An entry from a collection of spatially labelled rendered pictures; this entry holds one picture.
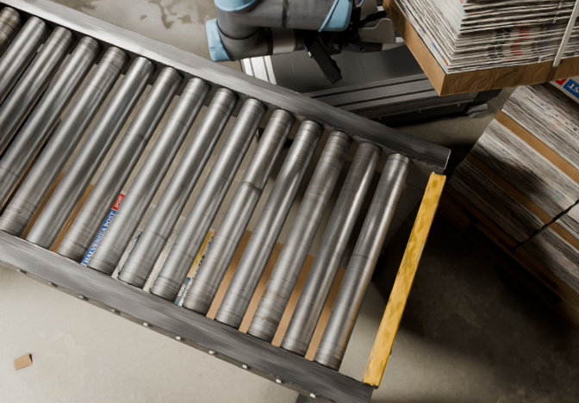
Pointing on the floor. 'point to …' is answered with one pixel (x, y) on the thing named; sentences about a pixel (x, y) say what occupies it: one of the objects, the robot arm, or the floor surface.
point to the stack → (556, 195)
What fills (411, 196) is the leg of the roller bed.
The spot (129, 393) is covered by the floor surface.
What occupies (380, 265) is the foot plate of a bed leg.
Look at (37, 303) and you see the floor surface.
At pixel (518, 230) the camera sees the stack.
